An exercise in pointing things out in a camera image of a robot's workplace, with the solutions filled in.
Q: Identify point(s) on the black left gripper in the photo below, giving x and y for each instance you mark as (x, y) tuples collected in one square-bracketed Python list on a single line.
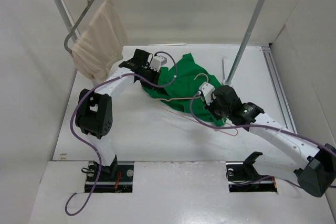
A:
[(156, 75)]

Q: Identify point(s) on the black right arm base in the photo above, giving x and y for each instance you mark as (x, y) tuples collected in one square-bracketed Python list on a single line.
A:
[(243, 178)]

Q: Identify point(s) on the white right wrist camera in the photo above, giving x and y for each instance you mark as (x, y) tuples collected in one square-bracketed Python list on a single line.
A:
[(207, 90)]

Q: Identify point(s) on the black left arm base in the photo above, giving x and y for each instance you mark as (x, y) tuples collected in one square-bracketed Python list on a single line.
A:
[(120, 181)]

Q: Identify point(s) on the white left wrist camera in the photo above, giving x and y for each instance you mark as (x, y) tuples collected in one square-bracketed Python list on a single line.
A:
[(157, 62)]

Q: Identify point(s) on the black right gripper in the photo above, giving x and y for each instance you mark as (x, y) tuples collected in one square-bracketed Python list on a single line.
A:
[(210, 108)]

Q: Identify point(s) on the aluminium rail right side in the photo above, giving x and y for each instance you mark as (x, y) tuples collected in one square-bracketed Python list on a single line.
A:
[(278, 89)]

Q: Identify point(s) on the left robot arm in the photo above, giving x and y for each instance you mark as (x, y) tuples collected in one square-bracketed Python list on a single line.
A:
[(94, 116)]

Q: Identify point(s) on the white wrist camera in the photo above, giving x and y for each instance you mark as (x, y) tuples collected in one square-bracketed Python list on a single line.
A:
[(207, 90), (157, 62)]

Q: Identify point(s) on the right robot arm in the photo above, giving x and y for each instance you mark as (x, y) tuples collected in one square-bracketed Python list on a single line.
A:
[(315, 163)]

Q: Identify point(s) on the green t shirt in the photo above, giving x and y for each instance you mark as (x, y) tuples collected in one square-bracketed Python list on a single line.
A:
[(184, 86)]

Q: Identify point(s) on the beige cloth on hanger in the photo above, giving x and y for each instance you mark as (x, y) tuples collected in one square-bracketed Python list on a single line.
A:
[(100, 46)]

